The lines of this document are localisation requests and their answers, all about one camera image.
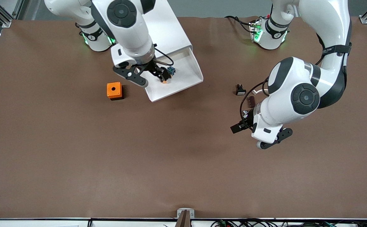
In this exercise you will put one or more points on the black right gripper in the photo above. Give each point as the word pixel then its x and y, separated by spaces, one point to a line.
pixel 152 69

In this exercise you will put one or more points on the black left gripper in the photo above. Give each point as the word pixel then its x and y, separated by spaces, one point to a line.
pixel 247 122

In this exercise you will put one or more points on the yellow mushroom push button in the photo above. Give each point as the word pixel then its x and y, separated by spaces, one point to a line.
pixel 171 70

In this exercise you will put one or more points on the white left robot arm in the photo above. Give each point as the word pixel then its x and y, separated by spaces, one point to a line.
pixel 297 97

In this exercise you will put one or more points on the brown terminal block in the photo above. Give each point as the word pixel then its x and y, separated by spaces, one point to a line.
pixel 251 102

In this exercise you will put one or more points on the black white-faced switch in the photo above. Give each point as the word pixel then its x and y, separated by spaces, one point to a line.
pixel 240 91

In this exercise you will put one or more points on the white curved bracket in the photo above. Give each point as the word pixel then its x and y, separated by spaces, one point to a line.
pixel 259 91

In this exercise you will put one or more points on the orange button enclosure box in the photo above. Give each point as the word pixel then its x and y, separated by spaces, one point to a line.
pixel 114 91

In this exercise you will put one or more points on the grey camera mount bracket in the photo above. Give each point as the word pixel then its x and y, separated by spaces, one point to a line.
pixel 185 215

